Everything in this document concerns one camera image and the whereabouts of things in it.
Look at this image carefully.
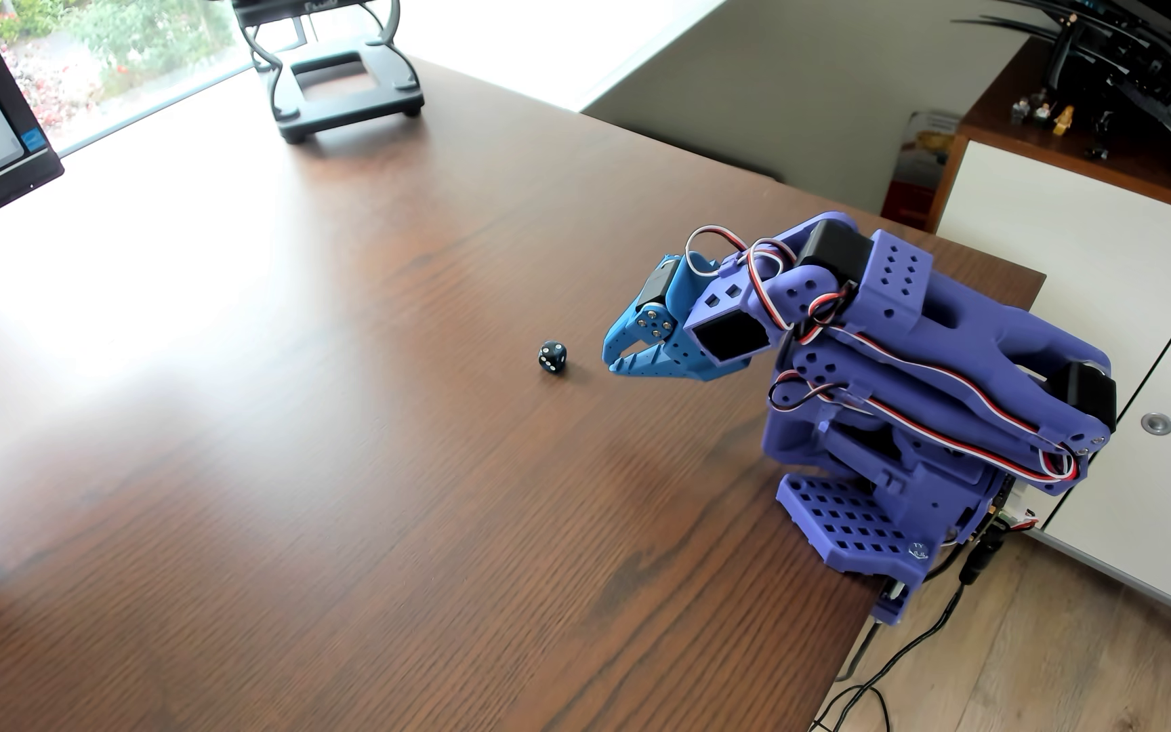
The white cabinet with wooden top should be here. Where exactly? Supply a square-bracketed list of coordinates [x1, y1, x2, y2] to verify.
[926, 39, 1171, 662]

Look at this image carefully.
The black brick model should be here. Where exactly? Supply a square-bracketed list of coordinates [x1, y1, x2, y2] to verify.
[951, 0, 1171, 189]

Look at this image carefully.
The purple robot base clamp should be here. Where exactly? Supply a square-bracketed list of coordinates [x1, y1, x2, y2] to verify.
[761, 401, 1019, 626]

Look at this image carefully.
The red white black servo wire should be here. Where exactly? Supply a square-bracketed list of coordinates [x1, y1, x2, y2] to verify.
[685, 226, 1081, 485]

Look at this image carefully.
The black laptop stand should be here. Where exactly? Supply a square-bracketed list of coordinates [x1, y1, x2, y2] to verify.
[230, 0, 426, 144]

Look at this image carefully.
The book with light cover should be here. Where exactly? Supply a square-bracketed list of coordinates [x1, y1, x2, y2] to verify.
[880, 110, 963, 230]

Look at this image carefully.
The black power cable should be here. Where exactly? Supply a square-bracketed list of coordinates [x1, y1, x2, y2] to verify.
[809, 523, 1008, 732]

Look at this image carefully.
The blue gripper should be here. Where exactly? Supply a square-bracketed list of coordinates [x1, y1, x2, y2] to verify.
[602, 254, 752, 384]

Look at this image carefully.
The robot controller board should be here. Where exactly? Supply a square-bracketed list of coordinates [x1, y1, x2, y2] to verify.
[992, 476, 1040, 536]

